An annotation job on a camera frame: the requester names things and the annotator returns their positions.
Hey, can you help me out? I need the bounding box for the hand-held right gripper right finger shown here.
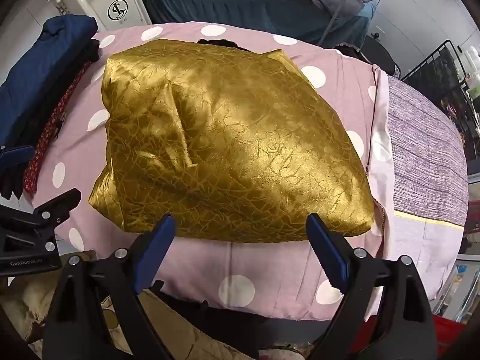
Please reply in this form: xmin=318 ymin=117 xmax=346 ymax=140
xmin=305 ymin=213 xmax=439 ymax=360

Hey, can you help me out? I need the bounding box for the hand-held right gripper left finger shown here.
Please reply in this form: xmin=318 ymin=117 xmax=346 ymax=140
xmin=43 ymin=214 xmax=177 ymax=360

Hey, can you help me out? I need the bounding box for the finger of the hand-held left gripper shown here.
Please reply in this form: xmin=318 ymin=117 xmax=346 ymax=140
xmin=0 ymin=145 xmax=35 ymax=164
xmin=0 ymin=188 xmax=82 ymax=233

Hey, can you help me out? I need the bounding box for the gold jacket with black fur lining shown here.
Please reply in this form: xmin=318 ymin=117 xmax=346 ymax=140
xmin=88 ymin=39 xmax=377 ymax=242

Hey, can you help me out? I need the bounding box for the black folded garment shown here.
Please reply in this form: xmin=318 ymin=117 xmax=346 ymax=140
xmin=0 ymin=41 xmax=101 ymax=200

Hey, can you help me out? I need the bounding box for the red patterned cloth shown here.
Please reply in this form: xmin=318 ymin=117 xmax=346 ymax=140
xmin=23 ymin=60 xmax=92 ymax=193

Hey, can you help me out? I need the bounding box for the beige quilted cloth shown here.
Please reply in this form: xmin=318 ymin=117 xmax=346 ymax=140
xmin=0 ymin=253 xmax=263 ymax=360

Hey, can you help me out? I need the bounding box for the pink polka dot bed sheet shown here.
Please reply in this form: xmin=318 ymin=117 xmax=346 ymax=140
xmin=7 ymin=22 xmax=394 ymax=321

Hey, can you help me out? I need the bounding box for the navy folded garment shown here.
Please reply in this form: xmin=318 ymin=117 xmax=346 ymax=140
xmin=0 ymin=15 xmax=99 ymax=149

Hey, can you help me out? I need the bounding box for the purple grey striped blanket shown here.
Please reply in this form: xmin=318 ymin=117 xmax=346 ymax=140
xmin=386 ymin=75 xmax=470 ymax=301

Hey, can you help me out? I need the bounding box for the beige machine with knobs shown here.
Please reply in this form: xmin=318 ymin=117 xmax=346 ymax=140
xmin=49 ymin=0 xmax=152 ymax=31

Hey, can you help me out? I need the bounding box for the black round stool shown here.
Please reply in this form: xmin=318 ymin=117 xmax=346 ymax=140
xmin=362 ymin=35 xmax=400 ymax=76

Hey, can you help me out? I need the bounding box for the white bottle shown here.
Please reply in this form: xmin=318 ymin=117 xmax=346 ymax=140
xmin=463 ymin=45 xmax=480 ymax=73

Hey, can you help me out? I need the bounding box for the black wire rack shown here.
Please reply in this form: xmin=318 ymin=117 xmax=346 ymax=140
xmin=400 ymin=39 xmax=480 ymax=147

